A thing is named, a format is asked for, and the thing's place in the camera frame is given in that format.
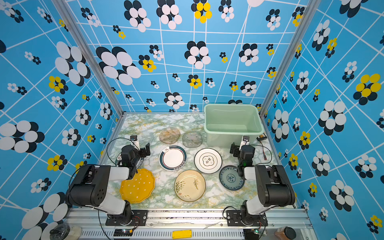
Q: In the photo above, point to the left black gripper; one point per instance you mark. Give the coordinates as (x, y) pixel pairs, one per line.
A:
(142, 151)

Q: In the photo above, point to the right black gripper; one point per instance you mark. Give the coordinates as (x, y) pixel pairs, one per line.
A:
(235, 148)

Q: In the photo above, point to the yellow polka dot plate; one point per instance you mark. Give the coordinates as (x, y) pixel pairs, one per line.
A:
(139, 188)

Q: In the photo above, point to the white black rimmed plate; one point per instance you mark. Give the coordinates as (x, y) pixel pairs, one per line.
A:
(208, 161)

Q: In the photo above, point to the green rimmed white plate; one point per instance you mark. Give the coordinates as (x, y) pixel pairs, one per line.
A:
(172, 158)

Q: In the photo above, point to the greenish clear glass plate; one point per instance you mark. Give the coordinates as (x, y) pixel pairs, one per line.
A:
(192, 139)

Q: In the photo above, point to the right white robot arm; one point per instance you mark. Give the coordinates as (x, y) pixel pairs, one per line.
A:
(273, 185)

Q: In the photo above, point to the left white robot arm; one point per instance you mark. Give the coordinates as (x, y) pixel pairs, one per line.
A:
(89, 188)

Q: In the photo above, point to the light green plastic bin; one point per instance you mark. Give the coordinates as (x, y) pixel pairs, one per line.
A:
(226, 124)

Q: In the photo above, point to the small black orange device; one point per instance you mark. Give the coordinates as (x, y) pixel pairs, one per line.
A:
(261, 137)

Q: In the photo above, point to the blue patterned plate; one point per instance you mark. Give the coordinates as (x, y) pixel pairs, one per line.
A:
(230, 178)

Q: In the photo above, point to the brownish clear glass plate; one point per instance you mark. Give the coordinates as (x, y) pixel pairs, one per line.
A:
(169, 136)

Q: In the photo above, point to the beige bamboo pattern plate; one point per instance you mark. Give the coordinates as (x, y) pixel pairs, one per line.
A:
(190, 186)

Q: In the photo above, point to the brown jar black lid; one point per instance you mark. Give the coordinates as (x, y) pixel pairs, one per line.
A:
(285, 233)

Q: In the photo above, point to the clear glass lid jar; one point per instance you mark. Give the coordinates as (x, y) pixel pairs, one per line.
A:
(65, 232)

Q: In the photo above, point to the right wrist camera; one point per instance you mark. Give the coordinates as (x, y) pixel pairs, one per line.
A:
(244, 142)

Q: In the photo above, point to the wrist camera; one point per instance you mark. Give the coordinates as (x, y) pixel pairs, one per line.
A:
(244, 142)
(135, 142)

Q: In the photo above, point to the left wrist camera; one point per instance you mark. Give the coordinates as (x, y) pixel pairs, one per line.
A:
(135, 142)

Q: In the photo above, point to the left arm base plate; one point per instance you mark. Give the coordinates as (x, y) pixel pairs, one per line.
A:
(134, 218)

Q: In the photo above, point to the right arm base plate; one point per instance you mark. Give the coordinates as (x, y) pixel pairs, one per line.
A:
(236, 218)

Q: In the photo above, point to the aluminium front rail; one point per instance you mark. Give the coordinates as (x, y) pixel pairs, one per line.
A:
(206, 224)

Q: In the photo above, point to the yellow tag on rail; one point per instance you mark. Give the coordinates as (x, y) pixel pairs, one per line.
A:
(183, 234)

